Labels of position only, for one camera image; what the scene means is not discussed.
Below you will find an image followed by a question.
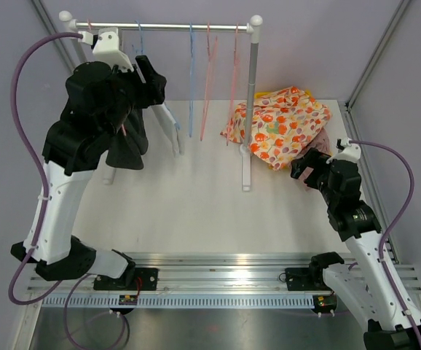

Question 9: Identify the white metal clothes rack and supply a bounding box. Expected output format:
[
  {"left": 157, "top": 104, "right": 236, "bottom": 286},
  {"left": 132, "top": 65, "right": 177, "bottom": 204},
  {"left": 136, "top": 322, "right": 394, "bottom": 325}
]
[{"left": 58, "top": 10, "right": 263, "bottom": 192}]

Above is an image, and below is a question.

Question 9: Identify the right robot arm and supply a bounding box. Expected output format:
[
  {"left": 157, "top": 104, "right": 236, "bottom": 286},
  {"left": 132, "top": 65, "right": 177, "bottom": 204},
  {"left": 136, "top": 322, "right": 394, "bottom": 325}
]
[{"left": 291, "top": 147, "right": 421, "bottom": 349}]

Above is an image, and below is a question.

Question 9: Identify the dark grey dotted skirt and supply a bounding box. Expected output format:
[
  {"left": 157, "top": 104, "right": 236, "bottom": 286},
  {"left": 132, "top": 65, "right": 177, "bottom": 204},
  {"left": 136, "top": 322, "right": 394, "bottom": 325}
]
[{"left": 106, "top": 109, "right": 149, "bottom": 171}]

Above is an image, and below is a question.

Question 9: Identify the blue wire hanger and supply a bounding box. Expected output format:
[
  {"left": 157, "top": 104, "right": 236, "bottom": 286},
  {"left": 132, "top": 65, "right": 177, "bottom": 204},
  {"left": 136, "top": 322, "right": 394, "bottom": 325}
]
[
  {"left": 188, "top": 23, "right": 195, "bottom": 138},
  {"left": 131, "top": 20, "right": 147, "bottom": 55}
]

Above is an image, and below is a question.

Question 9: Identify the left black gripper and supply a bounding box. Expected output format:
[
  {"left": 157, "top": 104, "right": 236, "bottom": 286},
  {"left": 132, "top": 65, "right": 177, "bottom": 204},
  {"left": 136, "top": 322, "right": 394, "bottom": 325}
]
[{"left": 102, "top": 54, "right": 167, "bottom": 136}]

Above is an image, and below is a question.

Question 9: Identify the yellow plastic bin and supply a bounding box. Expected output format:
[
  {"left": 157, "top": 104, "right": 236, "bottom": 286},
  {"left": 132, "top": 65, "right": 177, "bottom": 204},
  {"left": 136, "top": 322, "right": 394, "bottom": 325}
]
[{"left": 254, "top": 86, "right": 312, "bottom": 98}]

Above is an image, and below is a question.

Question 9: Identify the white slotted cable duct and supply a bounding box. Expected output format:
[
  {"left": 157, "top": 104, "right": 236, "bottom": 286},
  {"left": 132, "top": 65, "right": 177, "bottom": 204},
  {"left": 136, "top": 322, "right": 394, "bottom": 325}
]
[{"left": 42, "top": 293, "right": 314, "bottom": 309}]

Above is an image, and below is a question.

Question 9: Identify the white skirt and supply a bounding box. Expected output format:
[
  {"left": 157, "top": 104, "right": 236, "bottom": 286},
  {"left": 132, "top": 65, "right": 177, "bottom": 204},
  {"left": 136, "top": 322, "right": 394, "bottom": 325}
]
[{"left": 151, "top": 103, "right": 184, "bottom": 157}]

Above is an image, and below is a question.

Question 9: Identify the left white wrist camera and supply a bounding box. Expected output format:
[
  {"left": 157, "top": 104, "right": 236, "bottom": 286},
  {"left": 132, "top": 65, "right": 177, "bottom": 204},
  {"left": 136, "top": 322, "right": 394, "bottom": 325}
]
[{"left": 78, "top": 27, "right": 134, "bottom": 72}]

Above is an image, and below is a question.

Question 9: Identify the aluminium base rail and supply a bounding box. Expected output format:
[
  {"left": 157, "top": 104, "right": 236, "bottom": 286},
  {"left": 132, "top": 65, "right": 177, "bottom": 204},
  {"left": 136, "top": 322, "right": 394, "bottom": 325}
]
[{"left": 26, "top": 253, "right": 421, "bottom": 295}]

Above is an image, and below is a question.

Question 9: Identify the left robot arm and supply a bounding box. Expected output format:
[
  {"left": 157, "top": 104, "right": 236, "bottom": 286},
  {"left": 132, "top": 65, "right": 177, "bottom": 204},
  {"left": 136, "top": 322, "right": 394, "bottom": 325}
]
[{"left": 11, "top": 55, "right": 166, "bottom": 289}]

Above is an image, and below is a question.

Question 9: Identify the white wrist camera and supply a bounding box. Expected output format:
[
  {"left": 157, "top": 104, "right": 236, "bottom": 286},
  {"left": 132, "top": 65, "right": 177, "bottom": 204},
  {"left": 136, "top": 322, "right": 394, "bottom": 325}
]
[
  {"left": 326, "top": 138, "right": 361, "bottom": 164},
  {"left": 78, "top": 27, "right": 134, "bottom": 72}
]

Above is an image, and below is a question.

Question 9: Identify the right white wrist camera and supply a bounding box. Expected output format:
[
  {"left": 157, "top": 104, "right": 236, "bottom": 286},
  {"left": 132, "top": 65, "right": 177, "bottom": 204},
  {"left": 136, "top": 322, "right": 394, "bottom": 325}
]
[{"left": 326, "top": 138, "right": 361, "bottom": 164}]

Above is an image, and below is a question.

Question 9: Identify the orange floral skirt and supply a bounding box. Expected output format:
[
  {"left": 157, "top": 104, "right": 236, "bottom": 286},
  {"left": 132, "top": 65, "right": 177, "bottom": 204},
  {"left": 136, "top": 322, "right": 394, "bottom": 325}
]
[{"left": 219, "top": 85, "right": 333, "bottom": 171}]

